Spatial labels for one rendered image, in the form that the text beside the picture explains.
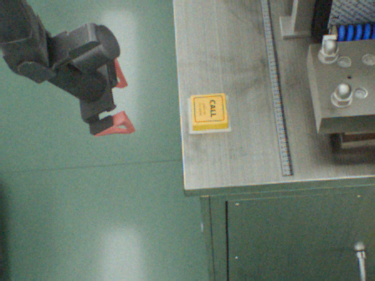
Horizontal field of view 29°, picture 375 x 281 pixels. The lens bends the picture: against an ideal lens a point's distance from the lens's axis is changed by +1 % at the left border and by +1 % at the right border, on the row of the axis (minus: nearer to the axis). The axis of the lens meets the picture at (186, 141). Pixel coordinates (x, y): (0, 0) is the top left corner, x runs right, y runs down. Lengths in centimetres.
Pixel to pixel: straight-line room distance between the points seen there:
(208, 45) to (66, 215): 102
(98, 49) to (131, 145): 136
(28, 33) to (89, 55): 11
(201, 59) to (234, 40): 8
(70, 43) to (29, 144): 143
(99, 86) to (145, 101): 134
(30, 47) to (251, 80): 56
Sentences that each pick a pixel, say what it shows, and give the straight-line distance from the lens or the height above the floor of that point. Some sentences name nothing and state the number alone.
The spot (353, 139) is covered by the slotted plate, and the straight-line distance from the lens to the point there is 142.
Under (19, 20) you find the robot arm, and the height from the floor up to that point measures 136.
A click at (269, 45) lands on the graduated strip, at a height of 90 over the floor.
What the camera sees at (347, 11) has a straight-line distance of 139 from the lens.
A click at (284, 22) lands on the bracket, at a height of 91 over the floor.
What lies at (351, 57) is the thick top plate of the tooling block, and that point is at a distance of 138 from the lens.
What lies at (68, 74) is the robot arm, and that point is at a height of 121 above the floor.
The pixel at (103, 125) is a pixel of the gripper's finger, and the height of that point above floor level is 111.
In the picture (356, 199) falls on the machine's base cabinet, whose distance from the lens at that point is 151.
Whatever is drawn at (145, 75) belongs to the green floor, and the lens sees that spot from 259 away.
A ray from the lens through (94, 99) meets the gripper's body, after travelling 121.
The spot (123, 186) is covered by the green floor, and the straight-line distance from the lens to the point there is 239.
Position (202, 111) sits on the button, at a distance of 142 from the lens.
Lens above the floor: 215
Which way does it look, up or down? 62 degrees down
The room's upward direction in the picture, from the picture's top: 7 degrees counter-clockwise
